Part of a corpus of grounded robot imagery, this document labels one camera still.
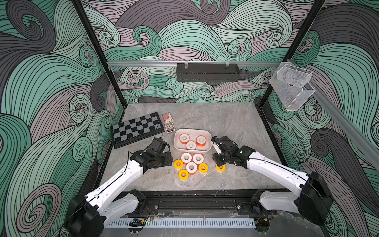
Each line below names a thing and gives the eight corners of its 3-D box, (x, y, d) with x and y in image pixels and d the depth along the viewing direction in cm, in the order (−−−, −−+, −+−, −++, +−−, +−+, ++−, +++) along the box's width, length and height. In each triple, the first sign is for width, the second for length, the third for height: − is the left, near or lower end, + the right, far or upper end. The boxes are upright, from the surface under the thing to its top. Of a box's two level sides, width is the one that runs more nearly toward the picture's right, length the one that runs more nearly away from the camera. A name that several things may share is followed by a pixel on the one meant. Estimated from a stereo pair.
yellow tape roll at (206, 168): (198, 173, 87) (199, 171, 85) (198, 164, 90) (198, 163, 88) (208, 173, 87) (208, 171, 85) (207, 164, 90) (208, 163, 88)
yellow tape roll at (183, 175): (178, 180, 84) (178, 179, 82) (178, 170, 87) (178, 169, 86) (188, 180, 84) (188, 179, 82) (188, 170, 87) (188, 169, 86)
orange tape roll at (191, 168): (186, 174, 86) (186, 173, 84) (186, 163, 90) (186, 162, 88) (197, 174, 86) (197, 173, 84) (197, 163, 90) (197, 162, 88)
